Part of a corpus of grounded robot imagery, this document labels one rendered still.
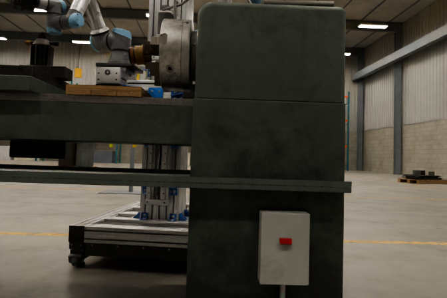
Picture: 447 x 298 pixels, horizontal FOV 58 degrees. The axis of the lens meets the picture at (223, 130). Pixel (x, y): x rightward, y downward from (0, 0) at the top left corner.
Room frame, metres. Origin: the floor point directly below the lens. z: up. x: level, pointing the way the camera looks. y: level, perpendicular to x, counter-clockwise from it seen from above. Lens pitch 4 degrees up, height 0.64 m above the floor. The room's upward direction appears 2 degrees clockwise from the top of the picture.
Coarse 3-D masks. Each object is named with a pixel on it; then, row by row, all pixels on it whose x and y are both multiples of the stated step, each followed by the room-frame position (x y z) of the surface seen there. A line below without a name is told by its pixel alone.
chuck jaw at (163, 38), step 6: (162, 36) 1.65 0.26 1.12; (150, 42) 1.65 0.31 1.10; (156, 42) 1.66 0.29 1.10; (162, 42) 1.64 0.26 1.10; (144, 48) 1.73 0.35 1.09; (150, 48) 1.70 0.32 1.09; (156, 48) 1.68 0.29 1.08; (144, 54) 1.74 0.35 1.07; (150, 54) 1.74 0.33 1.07; (156, 54) 1.74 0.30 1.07
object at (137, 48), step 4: (128, 48) 1.76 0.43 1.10; (132, 48) 1.76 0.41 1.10; (136, 48) 1.75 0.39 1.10; (140, 48) 1.75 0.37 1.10; (128, 52) 1.75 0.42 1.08; (132, 52) 1.75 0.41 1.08; (136, 52) 1.75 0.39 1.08; (140, 52) 1.75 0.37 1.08; (128, 56) 1.75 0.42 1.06; (132, 56) 1.75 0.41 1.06; (136, 56) 1.75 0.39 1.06; (140, 56) 1.75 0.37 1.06; (144, 56) 1.76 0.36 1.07; (148, 56) 1.76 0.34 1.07; (132, 60) 1.76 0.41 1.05; (136, 60) 1.76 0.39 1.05; (140, 60) 1.76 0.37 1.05; (144, 60) 1.77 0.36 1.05; (148, 60) 1.78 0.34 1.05; (132, 64) 1.78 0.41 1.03; (140, 64) 1.78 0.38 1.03; (144, 64) 1.78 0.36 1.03
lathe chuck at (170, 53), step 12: (168, 24) 1.67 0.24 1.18; (180, 24) 1.68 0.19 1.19; (168, 36) 1.64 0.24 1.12; (180, 36) 1.64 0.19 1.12; (168, 48) 1.63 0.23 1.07; (180, 48) 1.64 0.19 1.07; (168, 60) 1.64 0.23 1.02; (180, 60) 1.65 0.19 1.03; (168, 72) 1.67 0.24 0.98; (180, 72) 1.67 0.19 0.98; (168, 84) 1.73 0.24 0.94; (180, 84) 1.72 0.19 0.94
